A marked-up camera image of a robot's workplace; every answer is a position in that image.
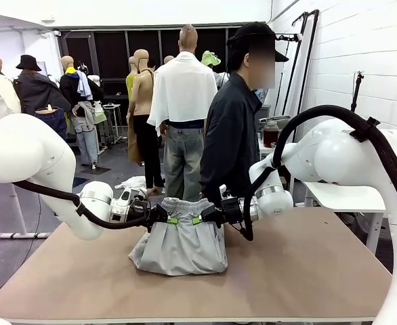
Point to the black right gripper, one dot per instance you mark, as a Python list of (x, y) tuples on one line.
[(229, 210)]

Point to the large white table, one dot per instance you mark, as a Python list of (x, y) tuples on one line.
[(347, 199)]

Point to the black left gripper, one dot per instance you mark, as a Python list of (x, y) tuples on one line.
[(142, 213)]

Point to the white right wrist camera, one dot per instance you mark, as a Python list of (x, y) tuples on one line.
[(225, 192)]

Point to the light blue hanging shirt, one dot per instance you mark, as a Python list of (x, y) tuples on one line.
[(84, 86)]

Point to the small white metal work table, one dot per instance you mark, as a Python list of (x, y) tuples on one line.
[(112, 107)]

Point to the bare mannequin head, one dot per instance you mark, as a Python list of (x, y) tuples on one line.
[(168, 60)]

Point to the mannequin in yellow top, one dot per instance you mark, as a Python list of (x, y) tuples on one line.
[(130, 81)]

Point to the bare mannequin in black trousers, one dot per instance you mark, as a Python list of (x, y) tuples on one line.
[(143, 91)]

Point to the mannequin in grey jacket jeans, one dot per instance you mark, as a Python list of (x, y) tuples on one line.
[(86, 142)]

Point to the white cloth on floor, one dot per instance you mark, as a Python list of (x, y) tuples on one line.
[(132, 183)]

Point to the blue jeans half form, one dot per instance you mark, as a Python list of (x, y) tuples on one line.
[(54, 120)]

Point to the person's right forearm dark sleeve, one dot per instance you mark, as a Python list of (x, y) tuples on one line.
[(210, 176)]

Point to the black framed white panel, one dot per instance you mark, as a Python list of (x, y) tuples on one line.
[(308, 44), (291, 81)]

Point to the mannequin in black yellow jacket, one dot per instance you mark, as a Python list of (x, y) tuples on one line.
[(69, 88)]

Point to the brown glass jar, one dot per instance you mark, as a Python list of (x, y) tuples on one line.
[(271, 135)]

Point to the black bucket hat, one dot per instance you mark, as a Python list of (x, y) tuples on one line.
[(28, 62)]

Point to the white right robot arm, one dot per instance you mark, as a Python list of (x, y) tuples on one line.
[(337, 152)]

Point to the black mannequin base plate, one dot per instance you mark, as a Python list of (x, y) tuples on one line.
[(95, 170)]

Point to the figure in blue floral shirt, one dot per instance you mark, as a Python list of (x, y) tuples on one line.
[(261, 95)]

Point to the grey shorts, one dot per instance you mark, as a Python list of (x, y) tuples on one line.
[(181, 250)]

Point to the white bust form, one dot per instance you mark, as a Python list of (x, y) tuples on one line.
[(94, 80)]

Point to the mannequin in dark coat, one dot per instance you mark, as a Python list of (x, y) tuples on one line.
[(39, 91)]

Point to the black camera tripod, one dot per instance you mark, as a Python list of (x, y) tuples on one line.
[(357, 91)]

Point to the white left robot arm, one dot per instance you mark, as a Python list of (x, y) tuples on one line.
[(25, 149)]

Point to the mannequin in white shirt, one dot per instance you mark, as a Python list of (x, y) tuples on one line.
[(181, 91)]

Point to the grey metal tray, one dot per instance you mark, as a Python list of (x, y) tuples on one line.
[(280, 119)]

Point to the person in dark jacket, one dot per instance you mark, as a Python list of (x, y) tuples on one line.
[(229, 135)]

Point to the black baseball cap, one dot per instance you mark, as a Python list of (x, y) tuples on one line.
[(252, 32)]

